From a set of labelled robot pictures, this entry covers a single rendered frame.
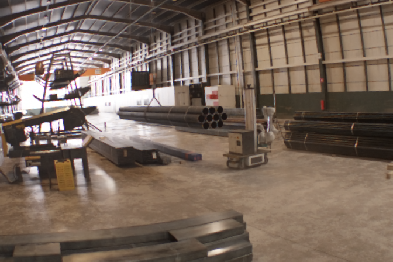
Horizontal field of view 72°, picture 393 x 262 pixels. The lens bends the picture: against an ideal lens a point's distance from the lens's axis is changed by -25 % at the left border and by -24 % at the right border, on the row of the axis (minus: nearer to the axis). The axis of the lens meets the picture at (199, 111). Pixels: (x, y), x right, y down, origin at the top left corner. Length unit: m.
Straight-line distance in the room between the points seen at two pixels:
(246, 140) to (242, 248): 5.03
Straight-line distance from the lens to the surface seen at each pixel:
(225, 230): 3.03
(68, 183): 6.65
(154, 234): 3.06
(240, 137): 7.63
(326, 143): 8.73
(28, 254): 2.79
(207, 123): 6.79
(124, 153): 8.72
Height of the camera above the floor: 1.69
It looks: 3 degrees down
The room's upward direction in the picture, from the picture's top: 3 degrees counter-clockwise
